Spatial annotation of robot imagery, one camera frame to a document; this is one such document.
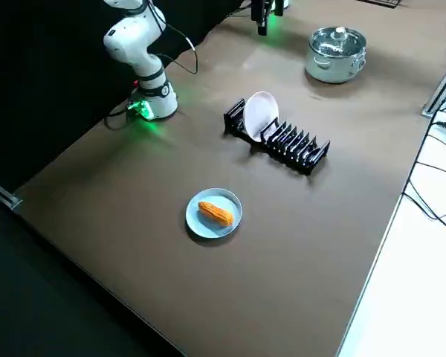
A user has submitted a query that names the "orange corn cob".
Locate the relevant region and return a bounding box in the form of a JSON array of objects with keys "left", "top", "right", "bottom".
[{"left": 197, "top": 200, "right": 236, "bottom": 227}]

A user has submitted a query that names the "aluminium frame profile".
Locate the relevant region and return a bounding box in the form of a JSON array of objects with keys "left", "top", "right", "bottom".
[{"left": 0, "top": 176, "right": 24, "bottom": 210}]

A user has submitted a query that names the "black arm foot cable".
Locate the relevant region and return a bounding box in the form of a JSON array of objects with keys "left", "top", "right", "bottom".
[{"left": 103, "top": 99, "right": 135, "bottom": 132}]

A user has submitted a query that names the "black keyboard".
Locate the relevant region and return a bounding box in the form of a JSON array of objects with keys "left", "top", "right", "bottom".
[{"left": 366, "top": 0, "right": 410, "bottom": 9}]

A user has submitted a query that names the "black dish rack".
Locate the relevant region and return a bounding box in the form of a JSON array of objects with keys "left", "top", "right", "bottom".
[{"left": 223, "top": 97, "right": 332, "bottom": 176}]

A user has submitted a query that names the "black desk cable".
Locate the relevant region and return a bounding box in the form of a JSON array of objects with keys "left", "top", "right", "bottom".
[{"left": 401, "top": 107, "right": 446, "bottom": 239}]

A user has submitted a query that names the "aluminium upright post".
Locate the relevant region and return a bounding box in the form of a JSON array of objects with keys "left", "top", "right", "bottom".
[{"left": 421, "top": 54, "right": 446, "bottom": 119}]

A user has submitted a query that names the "pale green steel pot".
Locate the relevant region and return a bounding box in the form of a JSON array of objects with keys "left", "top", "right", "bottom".
[{"left": 305, "top": 25, "right": 369, "bottom": 85}]

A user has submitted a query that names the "black cable with silver plug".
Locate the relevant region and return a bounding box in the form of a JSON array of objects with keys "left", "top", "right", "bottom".
[{"left": 158, "top": 22, "right": 201, "bottom": 76}]

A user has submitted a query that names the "light blue plate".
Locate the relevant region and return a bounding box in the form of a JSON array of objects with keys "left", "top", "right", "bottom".
[{"left": 185, "top": 187, "right": 244, "bottom": 240}]

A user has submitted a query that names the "white plate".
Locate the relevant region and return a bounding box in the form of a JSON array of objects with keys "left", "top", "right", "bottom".
[{"left": 242, "top": 90, "right": 280, "bottom": 144}]

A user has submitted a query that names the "glass lid with knob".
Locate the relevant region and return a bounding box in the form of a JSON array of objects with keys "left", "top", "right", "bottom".
[{"left": 309, "top": 25, "right": 368, "bottom": 61}]

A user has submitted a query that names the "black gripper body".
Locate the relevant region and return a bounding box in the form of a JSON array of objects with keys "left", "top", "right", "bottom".
[{"left": 250, "top": 0, "right": 275, "bottom": 19}]

